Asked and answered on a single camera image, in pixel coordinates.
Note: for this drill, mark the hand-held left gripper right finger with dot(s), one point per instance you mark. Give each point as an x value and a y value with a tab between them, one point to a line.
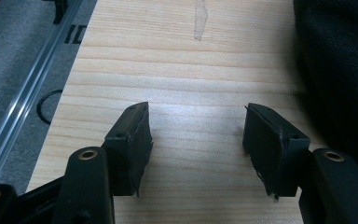
273	149

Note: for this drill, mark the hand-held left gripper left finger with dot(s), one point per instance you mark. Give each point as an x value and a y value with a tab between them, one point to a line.
127	149

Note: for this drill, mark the dark cloth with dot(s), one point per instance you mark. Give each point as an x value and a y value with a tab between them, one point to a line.
338	77

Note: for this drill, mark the metal rail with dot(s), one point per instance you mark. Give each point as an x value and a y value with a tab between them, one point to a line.
24	96

